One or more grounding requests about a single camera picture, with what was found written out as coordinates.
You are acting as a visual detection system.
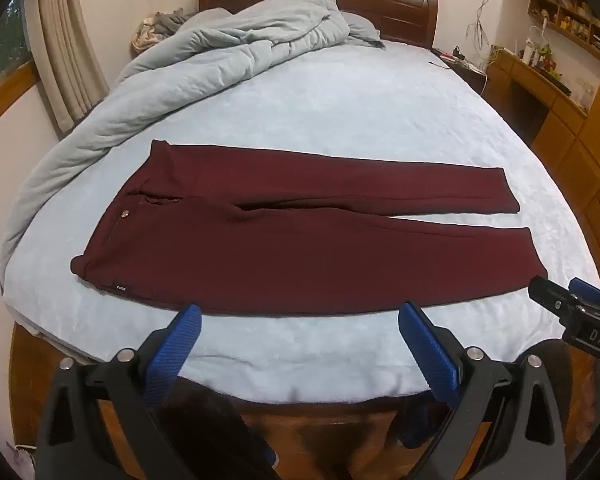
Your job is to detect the white desk lamp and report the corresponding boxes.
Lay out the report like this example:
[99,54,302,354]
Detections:
[529,19,552,47]

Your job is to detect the maroon pants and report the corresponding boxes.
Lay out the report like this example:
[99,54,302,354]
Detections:
[70,140,548,318]

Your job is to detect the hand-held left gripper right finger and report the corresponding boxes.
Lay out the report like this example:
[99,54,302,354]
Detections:
[397,301,568,480]

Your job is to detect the white hanging cables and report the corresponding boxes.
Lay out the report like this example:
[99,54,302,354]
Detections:
[466,0,497,58]

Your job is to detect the wooden desk with drawers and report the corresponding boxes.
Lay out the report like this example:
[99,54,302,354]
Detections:
[482,47,600,266]

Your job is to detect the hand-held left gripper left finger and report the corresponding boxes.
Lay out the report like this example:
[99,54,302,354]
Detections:
[36,304,203,480]

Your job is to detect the grey-blue comforter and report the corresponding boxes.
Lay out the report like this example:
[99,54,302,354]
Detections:
[0,0,383,333]

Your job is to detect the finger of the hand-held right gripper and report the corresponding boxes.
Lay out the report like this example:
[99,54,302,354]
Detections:
[527,276,581,326]
[569,277,600,311]

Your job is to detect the beige curtain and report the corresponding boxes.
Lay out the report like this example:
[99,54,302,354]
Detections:
[36,0,112,141]

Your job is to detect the wooden framed window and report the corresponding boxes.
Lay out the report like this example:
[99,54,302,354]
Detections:
[0,0,43,136]

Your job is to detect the dark wooden headboard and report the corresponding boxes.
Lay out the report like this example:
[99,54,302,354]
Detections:
[198,0,439,51]

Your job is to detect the dark nightstand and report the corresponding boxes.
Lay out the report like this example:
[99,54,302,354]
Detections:
[432,47,489,97]

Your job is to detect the grey cloth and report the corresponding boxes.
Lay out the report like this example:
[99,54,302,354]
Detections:
[152,8,192,37]

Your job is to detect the grey-blue pillow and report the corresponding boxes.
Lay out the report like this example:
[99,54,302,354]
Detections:
[347,12,387,50]

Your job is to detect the bed with light blue sheet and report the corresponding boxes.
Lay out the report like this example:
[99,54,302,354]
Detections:
[0,35,600,406]

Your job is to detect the wooden wall shelf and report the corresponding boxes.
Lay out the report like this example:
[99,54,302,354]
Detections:
[527,0,600,64]

